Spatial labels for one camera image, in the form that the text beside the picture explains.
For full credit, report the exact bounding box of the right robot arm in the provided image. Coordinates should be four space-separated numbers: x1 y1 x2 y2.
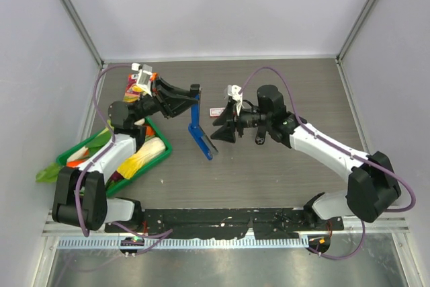
211 85 401 230

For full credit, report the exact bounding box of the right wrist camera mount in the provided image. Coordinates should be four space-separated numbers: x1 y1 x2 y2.
224 85 243 116

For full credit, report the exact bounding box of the green leafy vegetable toy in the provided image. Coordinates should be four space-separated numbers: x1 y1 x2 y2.
36 163 63 183

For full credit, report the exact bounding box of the black stapler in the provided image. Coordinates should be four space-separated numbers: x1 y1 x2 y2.
255 128 267 146

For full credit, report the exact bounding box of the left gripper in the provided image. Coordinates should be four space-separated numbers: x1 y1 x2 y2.
132 77 198 123

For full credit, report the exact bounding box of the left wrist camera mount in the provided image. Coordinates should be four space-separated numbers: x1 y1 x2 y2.
131 63 157 96

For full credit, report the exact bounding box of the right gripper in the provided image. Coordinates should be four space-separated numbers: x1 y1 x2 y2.
211 101 271 144

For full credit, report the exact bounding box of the candy snack bag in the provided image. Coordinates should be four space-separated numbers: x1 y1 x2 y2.
123 73 143 102

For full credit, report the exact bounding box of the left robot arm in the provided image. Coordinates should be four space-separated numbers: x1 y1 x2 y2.
52 76 201 236

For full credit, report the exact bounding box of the white radish toy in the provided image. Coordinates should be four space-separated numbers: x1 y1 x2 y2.
67 146 89 163

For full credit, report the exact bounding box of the green plastic tray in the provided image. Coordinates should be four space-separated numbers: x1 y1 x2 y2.
56 118 172 198

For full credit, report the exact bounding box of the napa cabbage toy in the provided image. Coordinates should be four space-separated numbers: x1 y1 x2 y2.
116 137 166 179

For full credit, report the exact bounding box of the blue stapler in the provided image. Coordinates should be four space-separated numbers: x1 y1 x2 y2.
188 95 218 161

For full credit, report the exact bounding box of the orange carrot toy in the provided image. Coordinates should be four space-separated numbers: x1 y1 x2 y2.
145 125 155 136

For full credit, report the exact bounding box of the red white staple box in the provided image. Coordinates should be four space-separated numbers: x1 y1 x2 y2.
209 108 224 118

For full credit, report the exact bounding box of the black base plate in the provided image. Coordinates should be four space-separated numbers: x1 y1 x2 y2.
120 208 344 240

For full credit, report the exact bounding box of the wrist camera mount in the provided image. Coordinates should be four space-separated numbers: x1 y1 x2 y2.
131 63 157 96
224 85 243 116

